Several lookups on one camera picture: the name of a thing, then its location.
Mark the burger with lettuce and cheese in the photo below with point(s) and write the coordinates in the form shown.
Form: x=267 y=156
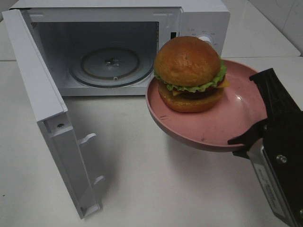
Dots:
x=191 y=75

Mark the pink round plate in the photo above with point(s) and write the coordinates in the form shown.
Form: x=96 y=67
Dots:
x=240 y=107

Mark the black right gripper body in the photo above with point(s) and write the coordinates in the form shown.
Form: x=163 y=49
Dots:
x=283 y=133

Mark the white microwave door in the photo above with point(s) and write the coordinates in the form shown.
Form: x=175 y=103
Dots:
x=52 y=115

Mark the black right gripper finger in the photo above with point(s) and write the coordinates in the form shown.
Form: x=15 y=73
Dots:
x=247 y=139
x=276 y=98

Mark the white microwave oven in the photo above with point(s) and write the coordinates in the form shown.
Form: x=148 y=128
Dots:
x=69 y=29

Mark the upper white microwave knob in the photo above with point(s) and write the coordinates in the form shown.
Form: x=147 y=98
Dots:
x=206 y=39

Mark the glass microwave turntable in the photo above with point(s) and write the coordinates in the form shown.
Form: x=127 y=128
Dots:
x=112 y=67

